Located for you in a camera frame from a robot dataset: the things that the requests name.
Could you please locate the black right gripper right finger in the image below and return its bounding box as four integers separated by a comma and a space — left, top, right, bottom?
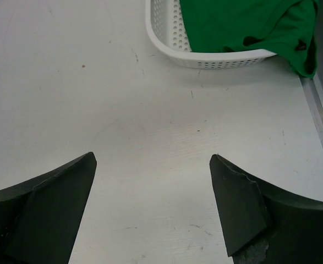
210, 155, 323, 263

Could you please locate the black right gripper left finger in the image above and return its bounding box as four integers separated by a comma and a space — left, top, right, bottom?
0, 152, 97, 263

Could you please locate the green t shirt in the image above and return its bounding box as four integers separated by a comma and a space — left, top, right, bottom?
180, 0, 320, 78

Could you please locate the white perforated plastic basket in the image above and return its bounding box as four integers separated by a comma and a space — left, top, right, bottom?
145, 0, 276, 69

